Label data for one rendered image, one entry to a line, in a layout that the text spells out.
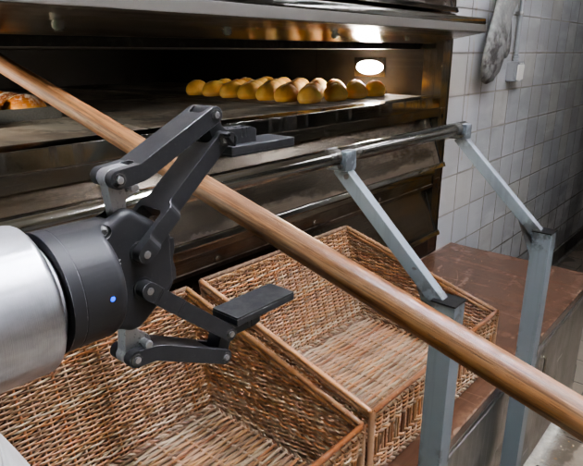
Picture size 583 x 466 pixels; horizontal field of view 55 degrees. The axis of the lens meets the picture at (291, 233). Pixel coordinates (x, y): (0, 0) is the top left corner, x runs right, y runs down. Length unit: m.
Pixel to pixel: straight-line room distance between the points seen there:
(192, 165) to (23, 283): 0.14
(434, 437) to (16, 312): 0.84
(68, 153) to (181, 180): 0.67
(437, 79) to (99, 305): 1.86
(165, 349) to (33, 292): 0.13
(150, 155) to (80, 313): 0.11
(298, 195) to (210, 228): 0.31
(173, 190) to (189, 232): 0.83
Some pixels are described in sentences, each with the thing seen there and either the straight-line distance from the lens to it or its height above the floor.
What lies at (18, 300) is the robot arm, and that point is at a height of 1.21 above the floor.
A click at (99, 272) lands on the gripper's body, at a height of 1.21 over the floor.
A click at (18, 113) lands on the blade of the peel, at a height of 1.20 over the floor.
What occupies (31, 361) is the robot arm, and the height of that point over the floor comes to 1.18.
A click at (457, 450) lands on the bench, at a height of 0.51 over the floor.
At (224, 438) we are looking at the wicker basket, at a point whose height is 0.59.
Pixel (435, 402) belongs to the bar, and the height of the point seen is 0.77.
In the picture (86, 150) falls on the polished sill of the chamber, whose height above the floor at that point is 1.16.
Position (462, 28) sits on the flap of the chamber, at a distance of 1.86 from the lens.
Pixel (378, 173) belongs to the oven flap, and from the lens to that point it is 1.76.
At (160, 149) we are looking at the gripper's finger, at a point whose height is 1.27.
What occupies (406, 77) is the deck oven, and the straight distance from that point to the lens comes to 2.16.
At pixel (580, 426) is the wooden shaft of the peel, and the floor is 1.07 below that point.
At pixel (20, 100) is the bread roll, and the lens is 1.46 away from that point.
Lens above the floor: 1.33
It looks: 18 degrees down
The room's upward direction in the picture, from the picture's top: straight up
